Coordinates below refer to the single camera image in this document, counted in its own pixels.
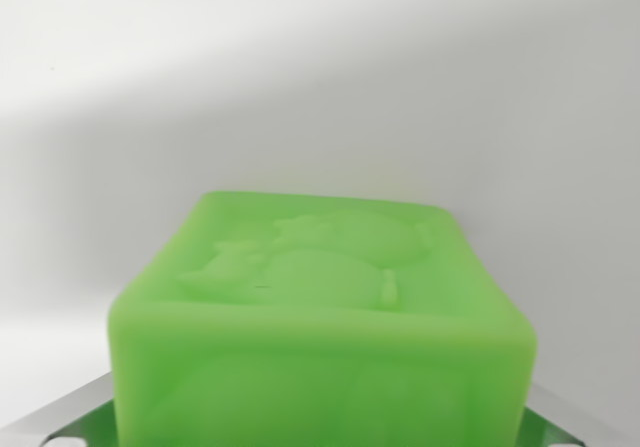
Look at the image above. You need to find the green embossed soft cube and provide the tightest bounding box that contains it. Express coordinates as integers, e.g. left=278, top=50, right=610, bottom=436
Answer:
left=107, top=190, right=538, bottom=447

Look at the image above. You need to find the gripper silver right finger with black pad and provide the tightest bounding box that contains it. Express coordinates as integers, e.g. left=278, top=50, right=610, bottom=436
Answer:
left=523, top=382, right=640, bottom=447

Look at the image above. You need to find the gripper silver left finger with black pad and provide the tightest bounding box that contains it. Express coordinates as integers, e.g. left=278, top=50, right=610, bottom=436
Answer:
left=0, top=370, right=117, bottom=447

